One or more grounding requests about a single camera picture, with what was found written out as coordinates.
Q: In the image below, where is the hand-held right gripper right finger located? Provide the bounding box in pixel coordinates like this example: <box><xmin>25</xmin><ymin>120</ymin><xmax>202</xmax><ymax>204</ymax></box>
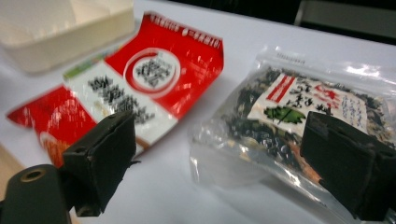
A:
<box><xmin>299</xmin><ymin>111</ymin><xmax>396</xmax><ymax>222</ymax></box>

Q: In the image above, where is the red and white snack packet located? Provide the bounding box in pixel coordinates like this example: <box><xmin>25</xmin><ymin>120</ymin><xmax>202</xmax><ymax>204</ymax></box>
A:
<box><xmin>6</xmin><ymin>11</ymin><xmax>225</xmax><ymax>169</ymax></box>

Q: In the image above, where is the clear bag of dried seaweed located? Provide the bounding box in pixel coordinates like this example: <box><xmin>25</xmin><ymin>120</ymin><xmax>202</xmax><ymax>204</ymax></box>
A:
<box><xmin>189</xmin><ymin>46</ymin><xmax>396</xmax><ymax>224</ymax></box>

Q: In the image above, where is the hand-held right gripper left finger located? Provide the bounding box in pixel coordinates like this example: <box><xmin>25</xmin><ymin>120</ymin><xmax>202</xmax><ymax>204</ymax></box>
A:
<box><xmin>62</xmin><ymin>110</ymin><xmax>138</xmax><ymax>217</ymax></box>

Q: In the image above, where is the white plastic box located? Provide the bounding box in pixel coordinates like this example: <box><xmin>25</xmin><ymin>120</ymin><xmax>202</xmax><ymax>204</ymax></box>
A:
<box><xmin>0</xmin><ymin>0</ymin><xmax>136</xmax><ymax>74</ymax></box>

